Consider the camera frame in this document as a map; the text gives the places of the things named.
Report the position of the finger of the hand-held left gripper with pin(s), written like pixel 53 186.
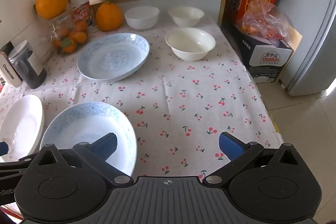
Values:
pixel 13 165

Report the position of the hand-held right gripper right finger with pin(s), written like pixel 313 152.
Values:
pixel 231 145

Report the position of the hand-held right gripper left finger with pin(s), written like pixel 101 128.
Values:
pixel 110 145

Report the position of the blue patterned plate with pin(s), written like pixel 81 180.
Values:
pixel 84 121
pixel 113 56

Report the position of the plain white plate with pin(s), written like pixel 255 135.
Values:
pixel 21 121

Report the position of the large white bowl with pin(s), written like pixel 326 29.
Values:
pixel 190 43

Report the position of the round white bowl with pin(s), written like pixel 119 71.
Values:
pixel 141 18

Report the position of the flared cream bowl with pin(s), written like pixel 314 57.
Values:
pixel 185 15

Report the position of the cherry print tablecloth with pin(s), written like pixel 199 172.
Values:
pixel 183 87

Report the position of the dark cardboard box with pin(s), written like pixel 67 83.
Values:
pixel 265 66

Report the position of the dark jar with silver lid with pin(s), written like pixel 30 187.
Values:
pixel 29 71

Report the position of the silver refrigerator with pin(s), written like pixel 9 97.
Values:
pixel 315 56

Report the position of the plastic bag of oranges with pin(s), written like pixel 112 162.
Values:
pixel 262 22
pixel 59 26

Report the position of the large orange with stem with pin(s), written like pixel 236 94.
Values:
pixel 109 16

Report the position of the white countertop appliance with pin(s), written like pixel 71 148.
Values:
pixel 18 19

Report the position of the wooden shelf stand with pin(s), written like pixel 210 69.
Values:
pixel 170 2

